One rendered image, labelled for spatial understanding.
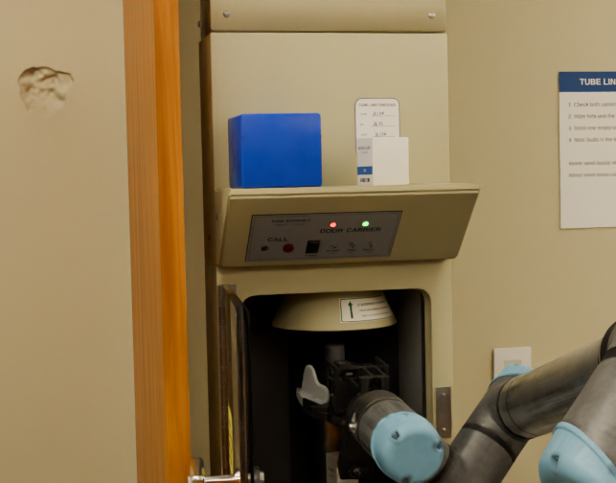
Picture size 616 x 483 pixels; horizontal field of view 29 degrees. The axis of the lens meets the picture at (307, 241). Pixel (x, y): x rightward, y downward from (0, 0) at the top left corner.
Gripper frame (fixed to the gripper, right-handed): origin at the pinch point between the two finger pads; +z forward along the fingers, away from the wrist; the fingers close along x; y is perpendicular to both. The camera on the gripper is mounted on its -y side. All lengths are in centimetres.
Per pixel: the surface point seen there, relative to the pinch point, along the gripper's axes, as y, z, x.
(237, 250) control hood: 22.8, -12.7, 16.1
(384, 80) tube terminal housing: 43.8, -6.3, -5.1
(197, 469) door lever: 2.2, -34.6, 24.5
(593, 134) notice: 34, 35, -56
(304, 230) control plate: 25.4, -15.1, 8.0
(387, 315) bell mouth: 11.8, -4.7, -6.1
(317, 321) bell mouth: 11.8, -6.3, 4.1
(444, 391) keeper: 2.1, -10.1, -12.5
